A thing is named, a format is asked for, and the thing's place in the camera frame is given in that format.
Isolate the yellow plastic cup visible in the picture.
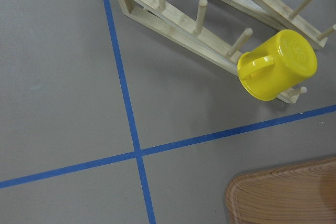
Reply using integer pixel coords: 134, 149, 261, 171
237, 29, 318, 101

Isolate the wooden peg drying rack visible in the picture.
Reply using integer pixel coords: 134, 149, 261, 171
119, 0, 335, 103

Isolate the brown wooden tray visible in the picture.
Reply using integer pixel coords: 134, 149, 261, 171
225, 157, 335, 223

